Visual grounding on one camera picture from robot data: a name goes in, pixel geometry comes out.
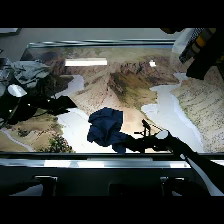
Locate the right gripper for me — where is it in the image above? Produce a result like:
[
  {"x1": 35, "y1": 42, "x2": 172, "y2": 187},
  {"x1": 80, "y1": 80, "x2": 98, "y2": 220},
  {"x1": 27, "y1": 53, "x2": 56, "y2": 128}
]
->
[{"x1": 126, "y1": 134, "x2": 150, "y2": 155}]

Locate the striped garment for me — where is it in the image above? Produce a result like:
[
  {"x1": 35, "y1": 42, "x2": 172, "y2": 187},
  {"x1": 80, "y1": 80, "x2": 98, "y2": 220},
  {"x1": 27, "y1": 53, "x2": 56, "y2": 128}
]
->
[{"x1": 178, "y1": 28, "x2": 218, "y2": 64}]

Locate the blue T-shirt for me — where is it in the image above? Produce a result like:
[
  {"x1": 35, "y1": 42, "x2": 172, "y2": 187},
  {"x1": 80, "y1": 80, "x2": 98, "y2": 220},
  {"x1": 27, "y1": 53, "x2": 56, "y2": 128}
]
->
[{"x1": 86, "y1": 106, "x2": 130, "y2": 155}]

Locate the white garment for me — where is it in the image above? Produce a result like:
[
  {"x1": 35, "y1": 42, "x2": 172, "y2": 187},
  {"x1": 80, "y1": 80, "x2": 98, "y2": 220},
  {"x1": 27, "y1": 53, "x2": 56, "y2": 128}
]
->
[{"x1": 172, "y1": 28, "x2": 195, "y2": 56}]

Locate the silver frame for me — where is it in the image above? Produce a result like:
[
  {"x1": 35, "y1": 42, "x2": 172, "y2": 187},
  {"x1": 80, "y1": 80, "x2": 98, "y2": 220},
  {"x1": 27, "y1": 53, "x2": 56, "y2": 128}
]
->
[{"x1": 0, "y1": 153, "x2": 224, "y2": 197}]

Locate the grey garment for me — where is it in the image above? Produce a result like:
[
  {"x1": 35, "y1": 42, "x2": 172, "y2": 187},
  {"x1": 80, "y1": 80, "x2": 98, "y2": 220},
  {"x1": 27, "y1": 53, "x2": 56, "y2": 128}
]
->
[{"x1": 11, "y1": 59, "x2": 52, "y2": 88}]

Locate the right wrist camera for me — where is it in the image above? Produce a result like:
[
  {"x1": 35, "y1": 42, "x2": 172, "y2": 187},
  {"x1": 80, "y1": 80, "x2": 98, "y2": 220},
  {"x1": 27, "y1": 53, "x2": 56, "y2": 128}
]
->
[{"x1": 134, "y1": 119, "x2": 153, "y2": 138}]

